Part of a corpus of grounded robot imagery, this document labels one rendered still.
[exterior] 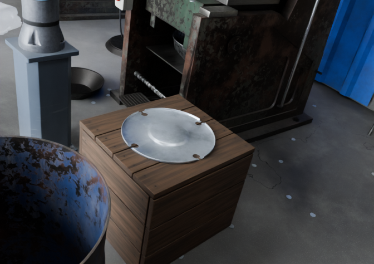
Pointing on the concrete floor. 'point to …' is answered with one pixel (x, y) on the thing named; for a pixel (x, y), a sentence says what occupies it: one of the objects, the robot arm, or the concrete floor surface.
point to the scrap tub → (50, 204)
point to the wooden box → (165, 186)
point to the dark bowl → (84, 82)
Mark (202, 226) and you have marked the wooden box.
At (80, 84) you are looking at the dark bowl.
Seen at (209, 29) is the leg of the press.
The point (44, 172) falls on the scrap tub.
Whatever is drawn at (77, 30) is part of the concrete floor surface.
